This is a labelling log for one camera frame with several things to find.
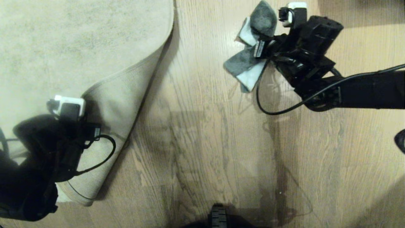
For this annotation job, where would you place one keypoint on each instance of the black rounded object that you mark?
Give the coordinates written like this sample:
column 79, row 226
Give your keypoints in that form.
column 401, row 141

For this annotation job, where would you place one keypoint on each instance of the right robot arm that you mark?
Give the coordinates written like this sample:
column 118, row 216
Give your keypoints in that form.
column 367, row 90

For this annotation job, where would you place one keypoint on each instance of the grey and white cloth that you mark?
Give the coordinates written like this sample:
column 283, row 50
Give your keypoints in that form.
column 265, row 19

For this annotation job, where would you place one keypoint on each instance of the beige rug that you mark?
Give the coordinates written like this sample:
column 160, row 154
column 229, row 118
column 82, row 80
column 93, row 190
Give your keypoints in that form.
column 79, row 44

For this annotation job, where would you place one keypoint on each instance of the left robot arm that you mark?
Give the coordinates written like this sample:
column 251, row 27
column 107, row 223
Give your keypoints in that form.
column 22, row 177

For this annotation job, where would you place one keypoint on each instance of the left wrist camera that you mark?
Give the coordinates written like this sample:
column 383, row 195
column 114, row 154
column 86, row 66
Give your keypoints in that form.
column 71, row 106

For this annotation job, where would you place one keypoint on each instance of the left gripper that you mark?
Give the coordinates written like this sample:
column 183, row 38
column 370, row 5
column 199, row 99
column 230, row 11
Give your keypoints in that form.
column 71, row 152

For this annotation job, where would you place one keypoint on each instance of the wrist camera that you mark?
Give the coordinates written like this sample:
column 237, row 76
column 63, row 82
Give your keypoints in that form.
column 297, row 11
column 71, row 106

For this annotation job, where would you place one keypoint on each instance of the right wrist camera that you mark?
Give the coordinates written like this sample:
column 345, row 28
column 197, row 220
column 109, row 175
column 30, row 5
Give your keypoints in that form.
column 297, row 11

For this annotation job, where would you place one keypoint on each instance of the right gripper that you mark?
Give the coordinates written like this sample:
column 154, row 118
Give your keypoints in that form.
column 321, row 33

